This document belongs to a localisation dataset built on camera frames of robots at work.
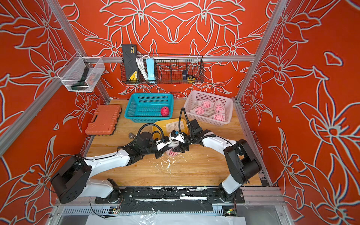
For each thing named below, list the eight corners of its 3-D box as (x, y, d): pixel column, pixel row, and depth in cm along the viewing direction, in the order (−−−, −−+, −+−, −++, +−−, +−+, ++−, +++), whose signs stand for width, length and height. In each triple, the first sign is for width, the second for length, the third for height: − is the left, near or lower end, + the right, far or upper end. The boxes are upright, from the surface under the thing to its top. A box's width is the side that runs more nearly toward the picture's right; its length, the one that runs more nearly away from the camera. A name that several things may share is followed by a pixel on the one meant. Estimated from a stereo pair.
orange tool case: (88, 136, 99) (83, 132, 95) (101, 109, 116) (98, 104, 111) (113, 136, 99) (110, 132, 95) (122, 109, 116) (120, 104, 111)
